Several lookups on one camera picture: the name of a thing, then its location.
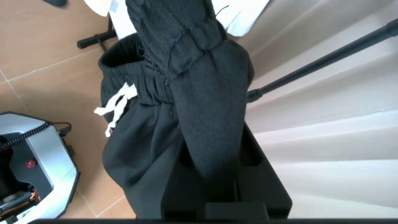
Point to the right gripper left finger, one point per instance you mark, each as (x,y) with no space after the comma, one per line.
(183,193)

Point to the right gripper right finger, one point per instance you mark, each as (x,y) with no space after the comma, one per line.
(264,193)

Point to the black garment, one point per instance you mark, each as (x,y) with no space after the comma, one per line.
(202,109)

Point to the white printed shirt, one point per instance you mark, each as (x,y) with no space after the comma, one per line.
(242,18)

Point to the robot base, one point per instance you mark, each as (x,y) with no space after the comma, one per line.
(46,155)

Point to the black clothes rack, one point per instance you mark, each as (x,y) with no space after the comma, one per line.
(326,59)

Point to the beige curtain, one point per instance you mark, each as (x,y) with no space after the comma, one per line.
(326,140)

